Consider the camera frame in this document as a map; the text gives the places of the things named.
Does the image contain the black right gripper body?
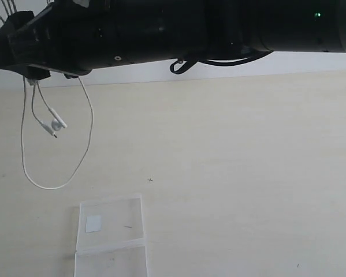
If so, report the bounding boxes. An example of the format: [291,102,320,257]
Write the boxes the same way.
[8,1,207,76]

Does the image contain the white wired earphones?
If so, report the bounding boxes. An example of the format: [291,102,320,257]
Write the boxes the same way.
[0,0,95,190]

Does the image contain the clear plastic storage box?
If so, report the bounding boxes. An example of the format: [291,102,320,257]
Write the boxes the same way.
[74,194,148,276]

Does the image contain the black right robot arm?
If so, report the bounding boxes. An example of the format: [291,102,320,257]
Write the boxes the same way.
[0,1,346,81]

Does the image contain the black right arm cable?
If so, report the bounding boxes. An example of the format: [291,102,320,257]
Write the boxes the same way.
[169,51,273,75]

